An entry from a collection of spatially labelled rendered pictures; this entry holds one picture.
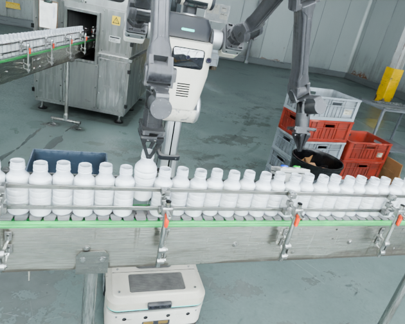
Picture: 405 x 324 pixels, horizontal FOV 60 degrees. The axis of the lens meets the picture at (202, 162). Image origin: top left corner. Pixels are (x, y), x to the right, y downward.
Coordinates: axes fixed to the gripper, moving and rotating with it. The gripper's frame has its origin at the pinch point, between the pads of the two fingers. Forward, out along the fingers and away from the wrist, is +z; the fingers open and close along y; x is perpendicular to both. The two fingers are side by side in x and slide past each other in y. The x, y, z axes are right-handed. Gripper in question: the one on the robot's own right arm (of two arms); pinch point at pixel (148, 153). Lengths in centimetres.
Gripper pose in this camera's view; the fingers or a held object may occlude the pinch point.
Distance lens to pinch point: 106.3
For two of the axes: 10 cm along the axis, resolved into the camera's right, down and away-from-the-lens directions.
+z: -1.8, 9.0, 4.0
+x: 9.5, 0.5, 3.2
